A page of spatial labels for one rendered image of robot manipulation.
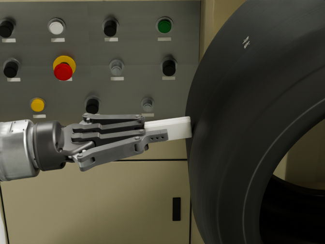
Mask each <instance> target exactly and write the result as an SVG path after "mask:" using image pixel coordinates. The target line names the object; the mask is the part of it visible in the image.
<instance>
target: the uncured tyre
mask: <svg viewBox="0 0 325 244"><path fill-rule="evenodd" d="M251 32H252V34H253V37H254V42H253V43H252V44H251V45H249V46H248V47H247V48H246V49H245V50H244V51H243V52H242V53H241V51H240V47H239V43H240V42H241V41H242V40H243V39H244V38H245V37H246V36H247V35H248V34H249V33H251ZM188 116H189V117H190V119H191V126H192V137H190V138H185V140H186V151H187V162H188V172H189V183H190V194H191V203H192V211H193V215H194V218H195V222H196V225H197V228H198V230H199V233H200V235H201V237H202V239H203V241H204V243H205V244H325V190H317V189H311V188H306V187H302V186H298V185H295V184H292V183H289V182H287V181H285V180H283V179H281V178H279V177H277V176H275V175H274V174H273V172H274V171H275V169H276V167H277V166H278V164H279V163H280V161H281V160H282V158H283V157H284V156H285V155H286V154H287V152H288V151H289V150H290V149H291V148H292V147H293V145H294V144H295V143H296V142H297V141H298V140H299V139H300V138H301V137H302V136H304V135H305V134H306V133H307V132H308V131H309V130H310V129H311V128H313V127H314V126H315V125H317V124H318V123H319V122H321V121H322V120H324V119H325V0H246V1H245V2H244V3H243V4H242V5H241V6H240V7H239V8H238V9H237V10H236V11H235V12H234V13H233V14H232V15H231V16H230V17H229V18H228V19H227V21H226V22H225V23H224V24H223V26H222V27H221V28H220V30H219V31H218V32H217V34H216V35H215V37H214V38H213V40H212V41H211V43H210V45H209V46H208V48H207V50H206V52H205V54H204V55H203V57H202V59H201V61H200V64H199V66H198V68H197V70H196V72H195V75H194V78H193V80H192V84H191V87H190V91H189V95H188V99H187V104H186V111H185V117H188Z"/></svg>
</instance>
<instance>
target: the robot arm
mask: <svg viewBox="0 0 325 244"><path fill-rule="evenodd" d="M82 117H83V121H81V122H80V123H72V124H70V125H67V126H62V125H61V124H60V123H59V122H58V121H56V120H54V121H47V122H37V123H36V124H35V125H34V123H33V122H32V121H31V120H20V121H13V122H0V182H3V181H6V182H8V181H11V180H18V179H25V178H33V177H36V176H38V174H39V173H40V170H41V171H49V170H57V169H62V168H64V167H65V165H66V162H69V163H75V162H76V163H77V164H78V165H79V168H80V171H82V172H83V171H87V170H89V169H91V168H93V167H95V166H98V165H102V164H105V163H109V162H113V161H116V160H120V159H123V158H127V157H131V156H134V155H138V154H142V153H143V152H144V150H143V148H144V149H145V151H146V150H148V144H149V143H154V142H161V141H168V140H175V139H182V138H190V137H192V126H191V119H190V117H189V116H188V117H180V118H173V119H166V120H159V121H151V122H146V121H145V117H144V116H141V115H95V114H90V113H85V114H83V115H82ZM0 244H6V240H5V232H4V225H3V221H2V218H1V213H0Z"/></svg>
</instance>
